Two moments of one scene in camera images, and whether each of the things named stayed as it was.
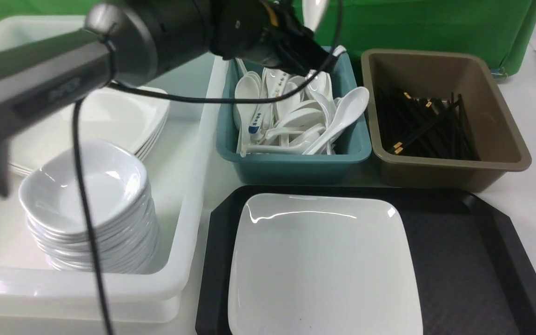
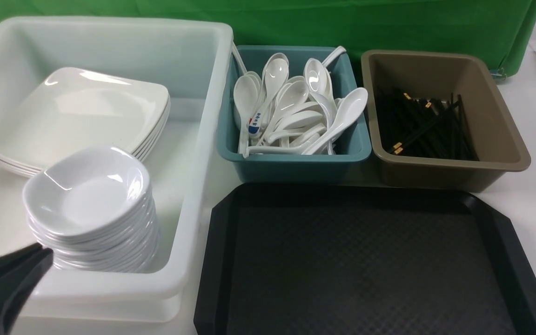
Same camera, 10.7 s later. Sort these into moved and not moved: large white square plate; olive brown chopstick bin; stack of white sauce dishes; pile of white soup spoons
Moved: large white square plate
Not moved: stack of white sauce dishes; pile of white soup spoons; olive brown chopstick bin
